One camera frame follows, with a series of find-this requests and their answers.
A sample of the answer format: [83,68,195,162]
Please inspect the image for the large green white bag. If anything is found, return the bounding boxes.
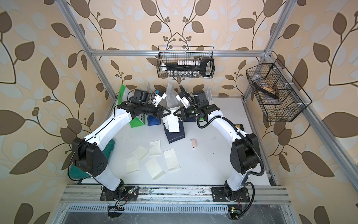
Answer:
[117,83,146,128]

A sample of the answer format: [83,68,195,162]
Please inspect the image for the small blue paper bag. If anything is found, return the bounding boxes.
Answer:
[147,83,162,127]

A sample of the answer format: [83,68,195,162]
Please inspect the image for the black wire basket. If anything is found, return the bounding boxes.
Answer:
[157,45,215,80]
[246,59,312,122]

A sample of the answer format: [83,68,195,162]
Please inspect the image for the white paper bag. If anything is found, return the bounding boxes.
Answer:
[164,83,181,113]

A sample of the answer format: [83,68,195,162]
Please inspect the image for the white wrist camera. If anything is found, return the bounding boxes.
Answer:
[153,90,167,107]
[176,93,191,108]

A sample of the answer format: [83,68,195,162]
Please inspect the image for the green plastic tool case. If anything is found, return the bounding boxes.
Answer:
[69,139,115,180]

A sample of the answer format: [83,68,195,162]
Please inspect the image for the tool in right basket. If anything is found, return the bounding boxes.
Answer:
[256,84,279,99]

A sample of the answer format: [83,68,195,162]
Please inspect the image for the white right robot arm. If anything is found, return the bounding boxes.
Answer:
[174,105,265,197]

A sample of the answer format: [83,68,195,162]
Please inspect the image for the pink stapler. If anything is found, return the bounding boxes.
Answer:
[191,139,196,148]

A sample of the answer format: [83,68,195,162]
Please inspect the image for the navy blue paper bag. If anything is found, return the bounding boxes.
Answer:
[163,119,186,144]

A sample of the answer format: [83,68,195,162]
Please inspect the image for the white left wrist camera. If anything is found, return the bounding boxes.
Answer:
[153,90,167,107]

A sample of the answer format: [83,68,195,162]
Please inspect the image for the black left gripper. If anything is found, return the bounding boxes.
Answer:
[139,102,171,119]

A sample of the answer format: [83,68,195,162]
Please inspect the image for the black wire basket back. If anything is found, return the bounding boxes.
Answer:
[157,45,215,80]

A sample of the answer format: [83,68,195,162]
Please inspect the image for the aluminium front rail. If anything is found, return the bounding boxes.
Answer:
[60,184,292,205]

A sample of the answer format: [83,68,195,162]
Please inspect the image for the dark navy small bag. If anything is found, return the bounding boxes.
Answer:
[183,116,197,122]

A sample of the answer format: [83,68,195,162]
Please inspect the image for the black wire basket right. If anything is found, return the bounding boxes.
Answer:
[246,59,312,122]

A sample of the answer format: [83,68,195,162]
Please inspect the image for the black socket set holder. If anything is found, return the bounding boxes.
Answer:
[161,58,215,78]

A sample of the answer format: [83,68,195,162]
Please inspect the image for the black corrugated cable hose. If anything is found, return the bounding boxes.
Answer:
[178,85,265,219]

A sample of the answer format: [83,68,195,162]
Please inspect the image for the black yellow flat case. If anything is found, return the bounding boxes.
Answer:
[235,123,247,136]

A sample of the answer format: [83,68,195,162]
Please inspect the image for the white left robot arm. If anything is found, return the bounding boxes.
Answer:
[71,101,171,191]

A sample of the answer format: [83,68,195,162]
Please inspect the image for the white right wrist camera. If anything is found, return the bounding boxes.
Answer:
[176,93,191,108]

